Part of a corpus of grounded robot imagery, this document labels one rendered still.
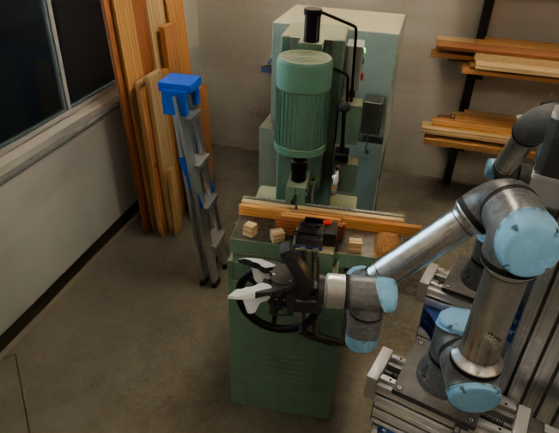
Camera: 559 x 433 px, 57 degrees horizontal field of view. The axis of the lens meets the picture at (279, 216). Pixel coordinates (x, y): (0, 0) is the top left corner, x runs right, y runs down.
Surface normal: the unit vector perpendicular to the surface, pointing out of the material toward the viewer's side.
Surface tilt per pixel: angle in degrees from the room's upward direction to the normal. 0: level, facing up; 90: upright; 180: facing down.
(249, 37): 90
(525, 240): 82
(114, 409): 0
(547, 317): 90
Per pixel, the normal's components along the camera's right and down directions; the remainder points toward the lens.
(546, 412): -0.51, 0.45
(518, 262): -0.07, 0.42
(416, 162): -0.27, 0.51
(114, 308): 0.04, -0.84
